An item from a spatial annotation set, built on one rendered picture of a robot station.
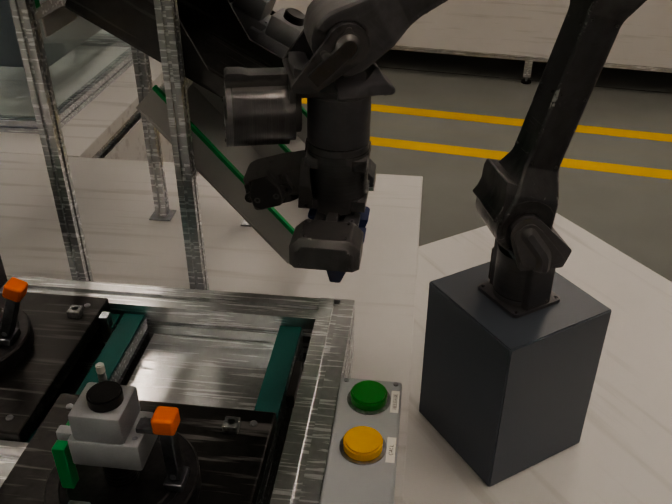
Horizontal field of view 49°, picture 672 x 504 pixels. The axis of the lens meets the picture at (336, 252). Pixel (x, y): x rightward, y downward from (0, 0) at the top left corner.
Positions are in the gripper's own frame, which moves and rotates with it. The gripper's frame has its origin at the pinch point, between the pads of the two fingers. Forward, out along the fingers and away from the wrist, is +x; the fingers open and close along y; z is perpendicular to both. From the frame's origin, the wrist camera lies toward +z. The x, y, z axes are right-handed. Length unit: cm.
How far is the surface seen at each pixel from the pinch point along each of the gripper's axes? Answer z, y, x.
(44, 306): 38.1, -8.7, 17.2
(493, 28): -45, -386, 79
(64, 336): 33.0, -3.2, 17.1
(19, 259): 57, -35, 28
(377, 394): -5.1, 2.3, 16.3
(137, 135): 64, -107, 37
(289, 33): 11.2, -36.5, -11.2
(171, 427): 11.5, 19.0, 6.9
